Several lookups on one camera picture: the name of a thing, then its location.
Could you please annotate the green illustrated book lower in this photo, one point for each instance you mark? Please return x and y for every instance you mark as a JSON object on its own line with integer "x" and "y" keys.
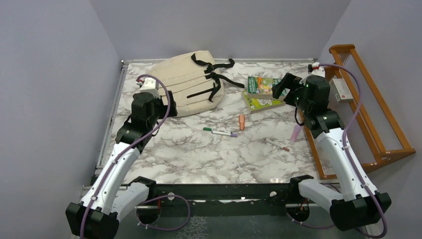
{"x": 257, "y": 105}

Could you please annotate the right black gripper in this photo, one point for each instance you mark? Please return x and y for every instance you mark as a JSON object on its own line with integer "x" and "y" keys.
{"x": 289, "y": 81}

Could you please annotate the green illustrated book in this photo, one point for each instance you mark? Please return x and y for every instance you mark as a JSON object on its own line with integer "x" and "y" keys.
{"x": 257, "y": 105}
{"x": 260, "y": 87}

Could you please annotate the cream canvas backpack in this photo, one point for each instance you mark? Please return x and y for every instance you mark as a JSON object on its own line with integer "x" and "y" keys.
{"x": 195, "y": 81}

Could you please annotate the green capped marker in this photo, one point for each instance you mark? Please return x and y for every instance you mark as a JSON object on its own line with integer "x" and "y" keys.
{"x": 212, "y": 129}

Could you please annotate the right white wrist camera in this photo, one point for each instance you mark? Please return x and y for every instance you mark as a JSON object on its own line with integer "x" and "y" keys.
{"x": 314, "y": 69}

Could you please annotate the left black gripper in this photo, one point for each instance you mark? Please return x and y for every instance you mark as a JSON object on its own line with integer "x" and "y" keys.
{"x": 163, "y": 107}

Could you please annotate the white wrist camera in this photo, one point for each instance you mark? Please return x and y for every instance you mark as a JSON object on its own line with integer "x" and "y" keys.
{"x": 314, "y": 69}
{"x": 151, "y": 86}

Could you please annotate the green illustrated book upper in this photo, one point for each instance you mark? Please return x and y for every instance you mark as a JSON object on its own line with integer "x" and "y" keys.
{"x": 260, "y": 87}

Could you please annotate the brown tipped white marker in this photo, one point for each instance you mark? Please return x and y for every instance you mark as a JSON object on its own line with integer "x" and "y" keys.
{"x": 276, "y": 144}

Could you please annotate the purple capped marker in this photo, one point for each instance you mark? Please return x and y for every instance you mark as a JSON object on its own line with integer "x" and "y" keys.
{"x": 224, "y": 133}

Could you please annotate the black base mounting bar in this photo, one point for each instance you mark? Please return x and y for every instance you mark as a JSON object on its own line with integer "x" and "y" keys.
{"x": 151, "y": 200}

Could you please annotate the orange highlighter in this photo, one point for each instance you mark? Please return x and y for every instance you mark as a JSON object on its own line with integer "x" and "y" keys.
{"x": 241, "y": 119}

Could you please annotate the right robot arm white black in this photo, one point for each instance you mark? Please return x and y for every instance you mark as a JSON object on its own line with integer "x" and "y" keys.
{"x": 359, "y": 203}

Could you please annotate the wooden shelf rack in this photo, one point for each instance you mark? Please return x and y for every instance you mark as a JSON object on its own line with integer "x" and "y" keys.
{"x": 382, "y": 156}

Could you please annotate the pink highlighter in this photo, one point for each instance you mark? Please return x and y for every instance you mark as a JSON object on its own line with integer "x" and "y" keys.
{"x": 295, "y": 134}

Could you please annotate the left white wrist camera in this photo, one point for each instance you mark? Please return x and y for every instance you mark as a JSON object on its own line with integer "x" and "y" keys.
{"x": 151, "y": 86}

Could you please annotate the small white box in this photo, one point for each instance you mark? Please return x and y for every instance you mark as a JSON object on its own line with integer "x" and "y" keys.
{"x": 341, "y": 90}

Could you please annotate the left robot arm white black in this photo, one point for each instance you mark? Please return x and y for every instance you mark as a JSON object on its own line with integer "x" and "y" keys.
{"x": 99, "y": 212}

